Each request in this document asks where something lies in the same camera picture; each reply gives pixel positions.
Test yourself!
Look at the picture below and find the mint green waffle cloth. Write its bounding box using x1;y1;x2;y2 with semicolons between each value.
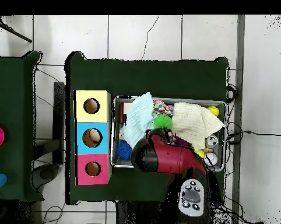
120;92;155;149

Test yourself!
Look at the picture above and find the green spiky rubber ball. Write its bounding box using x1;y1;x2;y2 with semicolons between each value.
153;114;173;130

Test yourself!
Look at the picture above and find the blue spiky rubber ball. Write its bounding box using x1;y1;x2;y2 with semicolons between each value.
116;140;132;161

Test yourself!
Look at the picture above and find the wooden box with three holes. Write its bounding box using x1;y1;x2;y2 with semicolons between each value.
74;90;112;186

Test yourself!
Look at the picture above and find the light wooden cube block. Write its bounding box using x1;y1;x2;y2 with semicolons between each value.
122;102;133;115

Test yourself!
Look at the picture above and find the white cloth with colourful dots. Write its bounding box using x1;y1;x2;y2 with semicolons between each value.
152;99;174;116

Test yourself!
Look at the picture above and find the dark green table cloth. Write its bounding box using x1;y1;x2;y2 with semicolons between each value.
0;51;44;202
65;51;230;205

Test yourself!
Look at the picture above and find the cream waffle cloth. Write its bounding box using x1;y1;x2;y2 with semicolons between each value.
171;101;226;151

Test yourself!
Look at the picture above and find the yellow smiley face ball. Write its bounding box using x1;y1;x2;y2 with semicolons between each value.
206;106;220;117

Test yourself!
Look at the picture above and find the white baseball with red stitches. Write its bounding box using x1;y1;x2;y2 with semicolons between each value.
203;152;218;167

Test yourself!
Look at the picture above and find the black upright panel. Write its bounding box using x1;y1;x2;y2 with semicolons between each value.
52;81;66;164

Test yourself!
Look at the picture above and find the grey chair base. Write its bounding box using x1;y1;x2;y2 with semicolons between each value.
31;163;59;190

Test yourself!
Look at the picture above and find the black tripod leg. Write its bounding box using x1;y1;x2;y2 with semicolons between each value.
0;16;33;43

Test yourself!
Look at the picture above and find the shallow wire mesh bin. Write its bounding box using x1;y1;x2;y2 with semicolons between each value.
111;95;227;172

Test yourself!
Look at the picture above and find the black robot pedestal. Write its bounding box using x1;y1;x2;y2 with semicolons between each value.
115;200;176;224

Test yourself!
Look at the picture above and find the black cable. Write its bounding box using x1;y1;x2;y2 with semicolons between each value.
226;129;281;144

